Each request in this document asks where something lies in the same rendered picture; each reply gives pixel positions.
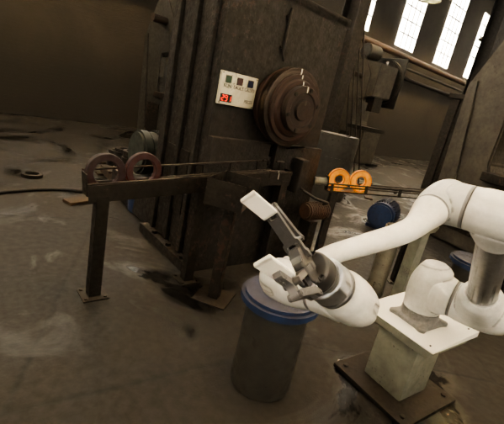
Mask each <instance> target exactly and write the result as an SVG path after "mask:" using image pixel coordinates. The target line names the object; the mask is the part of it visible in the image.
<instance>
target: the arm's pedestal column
mask: <svg viewBox="0 0 504 424"><path fill-rule="evenodd" d="M437 358H438V354H437V355H435V356H432V357H430V358H427V359H425V358H424V357H422V356H421V355H420V354H418V353H417V352H415V351H414V350H413V349H411V348H410V347H408V346H407V345H406V344H405V343H404V342H402V341H401V340H399V339H398V338H396V337H395V336H393V335H392V334H391V333H389V332H388V331H387V330H386V329H384V328H383V327H382V326H380V327H379V331H378V334H377V337H376V339H375V341H374V345H373V348H372V350H370V351H367V352H363V353H360V354H358V355H355V356H352V357H350V358H345V359H343V360H340V361H337V362H335V363H334V364H333V366H334V367H335V368H336V369H337V370H338V371H339V372H341V373H342V374H343V375H344V376H345V377H346V378H347V379H348V380H349V381H350V382H351V383H352V384H353V385H354V386H355V387H357V388H358V389H359V390H360V391H361V392H362V393H363V394H364V395H365V396H366V397H367V398H368V399H369V400H370V401H371V402H373V403H374V404H375V405H376V406H377V407H378V408H379V409H380V410H381V411H382V412H383V413H384V414H385V415H386V416H387V417H389V418H390V419H391V420H392V421H393V422H394V423H395V424H417V423H419V422H421V421H424V420H425V419H427V418H428V417H430V416H432V415H434V414H436V413H437V412H439V411H441V410H442V409H444V408H446V407H448V406H449V405H452V404H453V403H454V402H455V401H456V399H455V398H454V397H452V396H451V395H449V394H448V393H447V392H446V391H444V390H443V389H441V388H440V387H439V386H437V385H436V384H435V383H433V382H432V381H431V380H430V379H429V377H430V374H431V372H432V369H433V367H434V364H435V362H436V360H437Z"/></svg>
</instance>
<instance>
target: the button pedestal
mask: <svg viewBox="0 0 504 424"><path fill-rule="evenodd" d="M439 228H440V227H437V228H435V229H433V230H431V231H429V232H428V233H427V234H426V235H424V236H422V237H420V238H418V239H416V240H414V241H412V242H410V243H408V246H407V249H406V252H405V255H404V257H403V260H402V263H401V266H400V269H399V272H398V274H397V277H396V280H395V283H394V286H393V289H392V291H391V294H390V296H391V295H394V294H399V293H403V292H406V286H407V284H408V281H409V279H410V276H411V274H412V273H413V272H414V270H415V269H416V268H417V267H418V265H419V262H420V260H421V258H422V254H423V251H424V249H425V246H426V244H427V240H428V237H429V235H430V234H432V233H436V231H437V230H438V229H439Z"/></svg>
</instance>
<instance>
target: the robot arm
mask: <svg viewBox="0 0 504 424"><path fill-rule="evenodd" d="M241 202H242V203H243V204H244V205H246V207H248V208H249V209H250V210H251V211H252V212H254V213H255V214H256V215H258V216H259V217H260V218H261V219H263V220H267V221H268V223H269V224H270V225H271V226H272V228H273V230H274V231H275V233H276V234H277V236H278V237H279V239H280V240H281V242H283V244H284V246H283V249H284V250H285V252H286V253H287V255H288V256H285V257H284V258H282V257H278V258H275V257H273V256H272V255H270V254H268V255H267V256H266V257H263V258H262V259H260V260H258V261H257V262H255V263H254V264H253V265H254V267H255V268H256V269H258V270H259V271H260V273H259V283H260V285H261V287H262V289H263V292H264V293H265V294H266V295H267V296H268V297H270V298H271V299H274V300H275V301H277V302H279V303H281V304H283V305H287V306H289V307H293V308H296V309H299V310H309V311H312V312H315V313H317V314H319V315H323V316H325V317H327V318H329V319H331V320H333V321H336V322H341V323H343V324H345V325H347V326H353V327H365V326H369V325H371V324H373V323H374V322H375V320H376V317H377V315H378V312H379V307H380V304H379V299H378V296H377V294H376V293H375V292H374V289H373V288H372V287H371V286H370V284H369V283H368V282H367V281H366V280H365V279H363V278H362V277H361V276H360V275H358V274H356V273H355V272H353V271H351V270H348V269H347V268H345V267H344V266H343V265H342V264H341V262H346V261H348V260H352V259H354V258H358V257H363V256H367V255H370V254H373V253H376V252H382V251H385V250H389V249H391V248H395V247H398V246H403V245H405V244H407V243H410V242H412V241H414V240H416V239H418V238H420V237H422V236H424V235H426V234H427V233H428V232H429V231H431V230H433V229H435V228H437V227H439V226H440V225H450V226H453V227H457V228H460V229H463V230H465V231H468V232H469V233H470V235H471V236H472V238H473V240H474V242H475V249H474V254H473V258H472V263H471V268H470V276H469V281H468V282H466V283H462V282H460V281H458V279H456V278H455V277H454V272H453V270H452V269H451V268H450V267H449V266H448V265H447V264H446V263H444V262H440V261H438V260H432V259H428V260H425V261H424V262H422V263H421V264H420V265H419V266H418V267H417V268H416V269H415V270H414V272H413V273H412V274H411V276H410V279H409V281H408V284H407V286H406V292H405V296H404V300H403V302H402V304H401V305H400V306H396V307H390V312H391V313H393V314H395V315H397V316H399V317H400V318H401V319H402V320H403V321H405V322H406V323H408V324H409V325H411V326H412V327H414V328H415V329H416V330H417V331H418V332H420V333H421V334H425V333H426V332H427V331H431V330H434V329H437V328H440V327H447V326H448V323H447V322H446V321H444V320H443V319H441V318H439V316H440V315H445V316H448V317H450V318H451V319H453V320H455V321H457V322H459V323H461V324H463V325H465V326H467V327H470V328H472V329H474V330H477V331H480V332H483V333H485V334H489V335H495V336H503V335H504V294H503V292H502V291H501V285H502V282H503V279H504V191H501V190H497V189H494V188H482V187H478V186H474V185H470V184H467V183H461V182H460V181H458V180H455V179H444V180H440V181H437V182H435V183H433V184H432V185H430V186H429V187H427V188H426V189H425V190H423V191H422V192H421V193H420V195H419V196H418V198H417V199H416V201H415V202H414V204H413V205H412V207H411V210H410V212H409V214H408V216H407V217H406V218H405V219H403V220H401V221H399V222H397V223H395V224H393V225H388V226H386V227H383V228H380V229H378V230H375V231H370V232H367V233H364V234H362V235H359V236H354V237H351V238H348V239H346V240H343V241H338V242H335V243H333V244H331V245H328V246H324V247H323V248H320V249H318V250H316V251H314V252H311V251H310V250H309V248H308V247H306V246H305V245H304V243H303V242H302V241H303V240H304V239H305V237H304V236H303V235H302V234H301V233H300V232H299V231H298V230H297V229H296V228H295V226H294V225H293V224H292V222H291V221H290V220H289V218H288V217H287V216H286V214H285V213H284V212H283V211H282V210H281V209H280V207H279V206H278V204H277V203H276V202H273V203H272V204H270V203H268V202H267V201H266V200H265V199H264V198H262V197H261V196H260V195H259V194H258V193H257V192H255V191H254V190H253V191H251V192H250V193H249V194H247V195H246V196H244V197H243V198H242V199H241ZM292 245H296V247H294V248H292V249H291V250H290V249H289V247H290V246H292Z"/></svg>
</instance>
